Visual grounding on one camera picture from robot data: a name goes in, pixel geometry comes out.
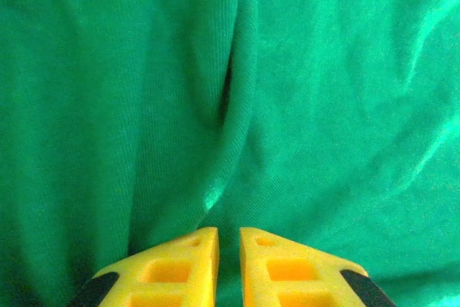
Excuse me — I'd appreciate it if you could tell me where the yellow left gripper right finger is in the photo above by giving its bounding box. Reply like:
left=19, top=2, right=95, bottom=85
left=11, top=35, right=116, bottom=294
left=239, top=226, right=398, bottom=307

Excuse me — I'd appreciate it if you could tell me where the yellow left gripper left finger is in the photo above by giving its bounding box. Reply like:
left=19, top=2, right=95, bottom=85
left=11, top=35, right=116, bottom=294
left=68, top=226, right=220, bottom=307

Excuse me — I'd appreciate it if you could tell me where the green t-shirt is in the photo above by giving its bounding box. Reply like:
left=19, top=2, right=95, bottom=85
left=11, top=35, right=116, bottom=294
left=0, top=0, right=460, bottom=307

